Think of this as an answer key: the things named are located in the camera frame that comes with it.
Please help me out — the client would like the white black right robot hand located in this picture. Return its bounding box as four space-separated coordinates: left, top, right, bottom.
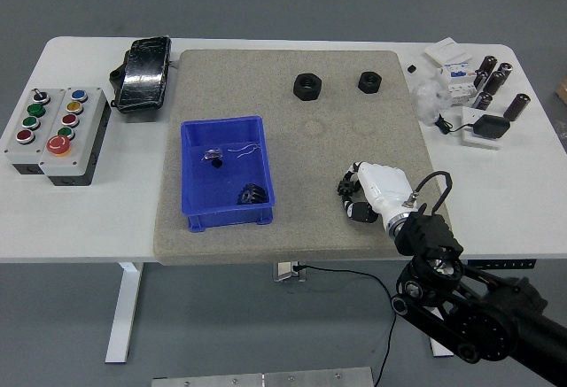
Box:
336 160 416 225

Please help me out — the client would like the large black bevel gear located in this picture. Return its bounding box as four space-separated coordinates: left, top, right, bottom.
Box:
237 182 268 206

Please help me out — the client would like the blue plastic box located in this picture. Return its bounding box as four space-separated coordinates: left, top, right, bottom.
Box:
180 115 278 234

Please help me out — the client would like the small black hex nut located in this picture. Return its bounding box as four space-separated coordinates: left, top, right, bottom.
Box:
357 70 384 95

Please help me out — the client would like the large black hex nut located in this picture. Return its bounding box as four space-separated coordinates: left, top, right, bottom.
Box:
292 73 323 103

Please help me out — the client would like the silver table control box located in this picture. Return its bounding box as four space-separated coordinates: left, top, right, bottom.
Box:
272 261 307 283

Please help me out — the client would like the grey emergency-stop control box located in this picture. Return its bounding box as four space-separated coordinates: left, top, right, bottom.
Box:
38 87 113 187

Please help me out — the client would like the grey four-button control box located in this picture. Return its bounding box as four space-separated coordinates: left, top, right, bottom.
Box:
3 87 67 176

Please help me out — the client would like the grey-brown foam mat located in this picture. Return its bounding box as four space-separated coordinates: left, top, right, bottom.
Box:
152 49 451 267

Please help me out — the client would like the crumpled clear plastic wrap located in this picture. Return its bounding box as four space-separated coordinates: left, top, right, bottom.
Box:
411 77 454 123

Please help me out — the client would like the white square plate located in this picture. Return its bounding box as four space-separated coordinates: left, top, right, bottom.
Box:
460 105 511 151

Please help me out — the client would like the white circuit breaker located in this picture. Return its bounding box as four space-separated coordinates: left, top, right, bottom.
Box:
436 59 482 107

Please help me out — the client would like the thin white thread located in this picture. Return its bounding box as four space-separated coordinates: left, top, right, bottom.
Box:
227 142 262 159

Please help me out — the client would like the white table leg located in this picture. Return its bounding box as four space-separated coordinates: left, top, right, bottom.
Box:
428 336 454 358
105 261 145 365

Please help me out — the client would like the grey metal plate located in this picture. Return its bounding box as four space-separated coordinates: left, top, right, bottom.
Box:
151 372 266 387

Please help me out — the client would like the glossy black wrapped device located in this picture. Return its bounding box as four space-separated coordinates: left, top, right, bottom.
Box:
109 35 173 116

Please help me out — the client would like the black power cable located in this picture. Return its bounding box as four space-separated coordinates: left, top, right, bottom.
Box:
293 264 398 383

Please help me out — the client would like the black power adapter with cord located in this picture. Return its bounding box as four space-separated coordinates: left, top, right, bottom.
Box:
435 113 512 141

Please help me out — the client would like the white wall switch plate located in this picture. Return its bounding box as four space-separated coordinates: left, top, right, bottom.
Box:
423 37 472 67

